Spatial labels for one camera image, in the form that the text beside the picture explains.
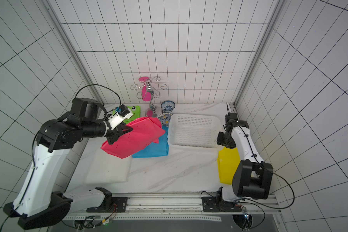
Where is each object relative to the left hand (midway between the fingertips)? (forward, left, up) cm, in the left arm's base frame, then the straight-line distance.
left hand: (126, 132), depth 59 cm
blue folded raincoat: (+9, -8, -35) cm, 37 cm away
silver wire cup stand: (+42, -5, -9) cm, 43 cm away
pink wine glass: (+32, -2, -9) cm, 33 cm away
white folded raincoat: (-4, +20, -33) cm, 38 cm away
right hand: (+10, -46, -25) cm, 54 cm away
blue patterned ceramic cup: (+36, -12, -35) cm, 51 cm away
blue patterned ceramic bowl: (+49, -14, -35) cm, 62 cm away
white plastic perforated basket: (+24, -34, -34) cm, 54 cm away
